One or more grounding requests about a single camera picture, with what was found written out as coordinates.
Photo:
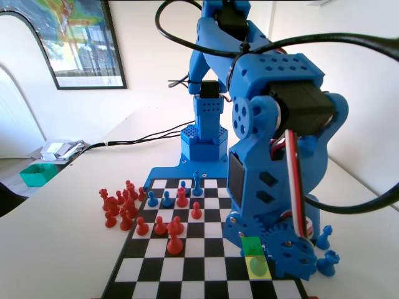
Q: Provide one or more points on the red chess king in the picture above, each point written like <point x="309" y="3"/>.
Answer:
<point x="174" y="243"/>

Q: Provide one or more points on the red chess queen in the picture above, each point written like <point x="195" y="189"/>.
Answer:
<point x="104" y="196"/>

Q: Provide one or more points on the blue chess rook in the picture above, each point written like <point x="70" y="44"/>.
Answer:
<point x="328" y="264"/>

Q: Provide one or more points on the black zip tie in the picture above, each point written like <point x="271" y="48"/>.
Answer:
<point x="179" y="83"/>

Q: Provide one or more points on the black and white chessboard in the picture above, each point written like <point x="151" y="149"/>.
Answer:
<point x="202" y="264"/>

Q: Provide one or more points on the white arched panel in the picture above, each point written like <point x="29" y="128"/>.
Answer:
<point x="18" y="78"/>

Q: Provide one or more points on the dark chair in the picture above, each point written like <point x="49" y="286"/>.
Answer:
<point x="11" y="202"/>

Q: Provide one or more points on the white door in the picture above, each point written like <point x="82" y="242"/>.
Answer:
<point x="260" y="12"/>

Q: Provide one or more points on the blue chess pawn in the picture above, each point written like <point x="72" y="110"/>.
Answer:
<point x="184" y="185"/>
<point x="152" y="201"/>
<point x="167" y="201"/>

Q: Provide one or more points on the pile of papers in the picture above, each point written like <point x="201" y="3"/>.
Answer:
<point x="59" y="148"/>

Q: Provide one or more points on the black framed map poster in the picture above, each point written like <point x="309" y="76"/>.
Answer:
<point x="84" y="46"/>

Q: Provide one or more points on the blue chess king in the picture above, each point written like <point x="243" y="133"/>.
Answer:
<point x="196" y="187"/>

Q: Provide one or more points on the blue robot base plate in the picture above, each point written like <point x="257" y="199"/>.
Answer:
<point x="168" y="172"/>

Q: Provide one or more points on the green plastic box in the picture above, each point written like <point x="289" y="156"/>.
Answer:
<point x="37" y="177"/>

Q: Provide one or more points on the moved blue pawn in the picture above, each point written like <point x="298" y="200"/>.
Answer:
<point x="258" y="268"/>

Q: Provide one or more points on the red chess bishop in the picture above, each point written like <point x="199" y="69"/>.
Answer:
<point x="126" y="194"/>
<point x="126" y="221"/>

